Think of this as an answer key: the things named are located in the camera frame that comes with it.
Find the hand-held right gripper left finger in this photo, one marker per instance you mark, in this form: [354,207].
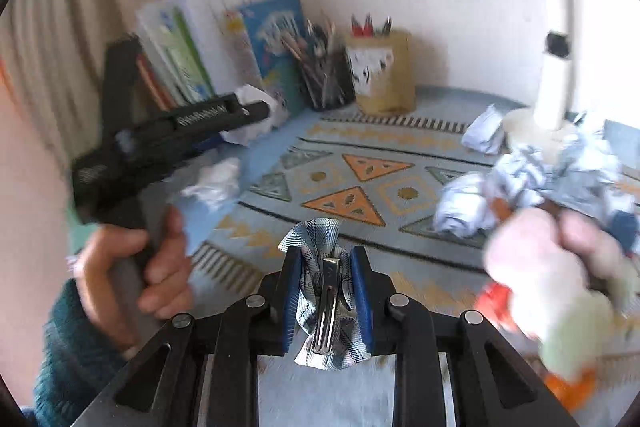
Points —
[292,302]

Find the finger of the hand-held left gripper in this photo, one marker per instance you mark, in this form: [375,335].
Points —
[209,142]
[252,112]

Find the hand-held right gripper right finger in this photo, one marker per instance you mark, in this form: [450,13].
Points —
[361,302]

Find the white paper ball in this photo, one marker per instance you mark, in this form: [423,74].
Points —
[215,184]
[462,207]
[482,129]
[255,132]

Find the plaid fabric hair clip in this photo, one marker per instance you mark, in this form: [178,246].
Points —
[312,252]

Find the grey printed paper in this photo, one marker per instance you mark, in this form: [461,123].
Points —
[550,172]

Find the person's left forearm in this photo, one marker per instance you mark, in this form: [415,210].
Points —
[75,357]

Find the person's left hand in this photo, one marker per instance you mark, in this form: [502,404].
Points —
[167,277]

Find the blue picture book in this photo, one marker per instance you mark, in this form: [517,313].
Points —
[275,52]

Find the orange book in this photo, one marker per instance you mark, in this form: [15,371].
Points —
[152,82]

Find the black mesh pen holder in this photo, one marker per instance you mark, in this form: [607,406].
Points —
[330,82]

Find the bunch of pencils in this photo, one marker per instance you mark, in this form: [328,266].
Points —
[312,39]

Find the green and white booklets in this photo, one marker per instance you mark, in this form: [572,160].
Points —
[175,52]

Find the blue patterned mat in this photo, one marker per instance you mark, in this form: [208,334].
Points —
[350,167]

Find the tan cylindrical holder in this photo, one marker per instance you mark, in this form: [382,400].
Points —
[385,77]

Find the beige curtain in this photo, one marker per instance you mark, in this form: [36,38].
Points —
[65,32]

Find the plush toy with orange feet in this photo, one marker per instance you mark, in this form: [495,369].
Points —
[545,297]

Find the white desk lamp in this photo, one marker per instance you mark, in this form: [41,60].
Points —
[552,92]

